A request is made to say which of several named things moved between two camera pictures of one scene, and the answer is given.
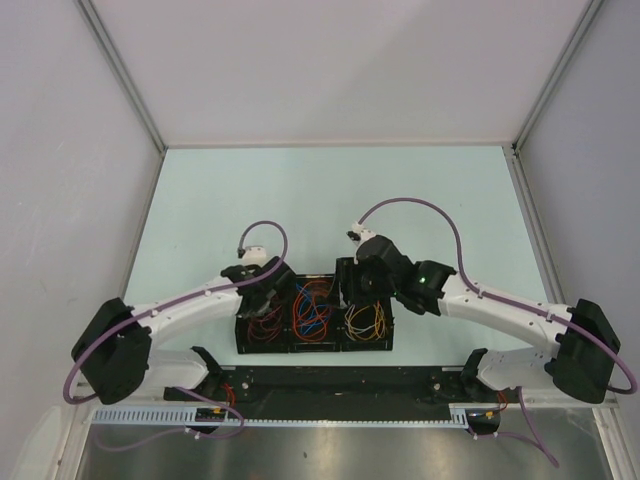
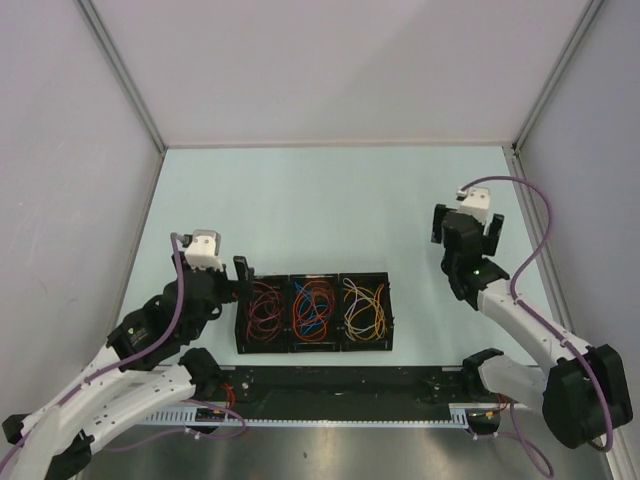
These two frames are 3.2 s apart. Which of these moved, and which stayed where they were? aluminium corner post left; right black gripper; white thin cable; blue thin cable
Moved: right black gripper
Stayed: blue thin cable; aluminium corner post left; white thin cable
